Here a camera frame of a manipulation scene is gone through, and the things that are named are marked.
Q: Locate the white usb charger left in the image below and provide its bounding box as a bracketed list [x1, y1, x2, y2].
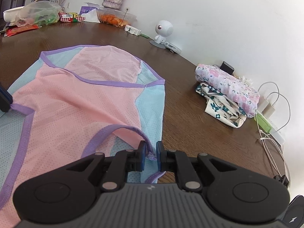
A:
[257, 96, 269, 113]

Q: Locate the white power strip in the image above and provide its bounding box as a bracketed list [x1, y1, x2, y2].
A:
[260, 121, 285, 146]

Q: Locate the white usb charger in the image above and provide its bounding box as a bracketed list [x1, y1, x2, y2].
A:
[262, 102, 275, 119]
[257, 96, 269, 113]

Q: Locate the white bowl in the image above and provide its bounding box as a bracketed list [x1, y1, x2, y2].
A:
[3, 6, 24, 23]

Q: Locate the small black box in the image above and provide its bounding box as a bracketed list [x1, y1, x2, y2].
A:
[219, 61, 234, 75]

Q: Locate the red paper packet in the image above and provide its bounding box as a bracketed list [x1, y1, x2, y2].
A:
[4, 25, 41, 36]

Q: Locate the clear box of orange fruit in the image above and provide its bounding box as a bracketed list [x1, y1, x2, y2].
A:
[96, 7, 137, 28]

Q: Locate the red checkered snack pack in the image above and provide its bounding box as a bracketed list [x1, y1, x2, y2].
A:
[59, 12, 86, 23]

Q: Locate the clear plastic bag with greens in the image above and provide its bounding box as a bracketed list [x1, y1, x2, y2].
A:
[15, 1, 62, 27]

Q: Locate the pink blue mesh garment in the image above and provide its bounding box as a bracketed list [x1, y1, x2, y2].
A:
[1, 45, 165, 227]

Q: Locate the white usb charger right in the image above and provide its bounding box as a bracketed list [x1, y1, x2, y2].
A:
[262, 102, 275, 119]

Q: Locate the folded cream teal-flower cloth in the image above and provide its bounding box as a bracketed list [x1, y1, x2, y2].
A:
[195, 82, 247, 128]

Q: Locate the folded pink floral cloth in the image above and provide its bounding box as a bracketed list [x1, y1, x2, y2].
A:
[195, 64, 260, 118]

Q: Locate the purple tissue pack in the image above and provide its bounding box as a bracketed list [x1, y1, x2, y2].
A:
[79, 2, 100, 23]

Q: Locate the black wireless charger stand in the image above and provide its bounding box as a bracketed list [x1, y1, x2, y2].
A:
[272, 174, 304, 228]

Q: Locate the white digital clock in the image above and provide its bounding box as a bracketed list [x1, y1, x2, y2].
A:
[163, 41, 181, 54]

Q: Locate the white robot figurine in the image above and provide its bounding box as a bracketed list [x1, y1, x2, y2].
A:
[149, 20, 173, 49]

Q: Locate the green sponge pack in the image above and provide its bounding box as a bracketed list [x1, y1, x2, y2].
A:
[254, 113, 273, 133]

